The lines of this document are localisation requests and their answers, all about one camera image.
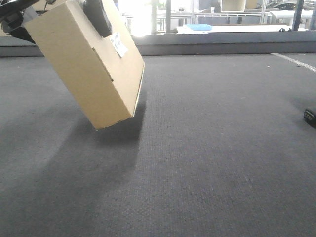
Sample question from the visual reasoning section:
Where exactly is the black conveyor side rail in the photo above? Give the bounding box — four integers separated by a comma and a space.
0, 31, 316, 58

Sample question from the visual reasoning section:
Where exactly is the white plastic bin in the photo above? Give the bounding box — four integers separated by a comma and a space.
220, 0, 246, 13

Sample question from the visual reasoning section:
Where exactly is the grey arm gripper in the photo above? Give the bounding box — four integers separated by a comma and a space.
0, 5, 38, 44

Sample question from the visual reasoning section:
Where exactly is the blue plastic tray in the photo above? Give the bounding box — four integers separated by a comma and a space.
184, 24, 213, 31

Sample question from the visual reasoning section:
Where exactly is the long metal workbench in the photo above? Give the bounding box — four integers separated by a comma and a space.
170, 12, 272, 25

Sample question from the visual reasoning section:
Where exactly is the white low table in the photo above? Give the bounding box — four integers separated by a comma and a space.
175, 25, 308, 35

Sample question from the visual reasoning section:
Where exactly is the metal belt seam strip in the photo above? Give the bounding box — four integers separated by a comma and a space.
272, 53, 316, 73

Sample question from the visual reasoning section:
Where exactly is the brown cardboard package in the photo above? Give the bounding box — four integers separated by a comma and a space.
25, 0, 144, 130

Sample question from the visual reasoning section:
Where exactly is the orange black barcode scanner gun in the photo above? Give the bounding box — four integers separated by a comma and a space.
303, 108, 316, 127

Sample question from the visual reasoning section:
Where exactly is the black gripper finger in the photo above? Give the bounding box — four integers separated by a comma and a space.
82, 0, 113, 37

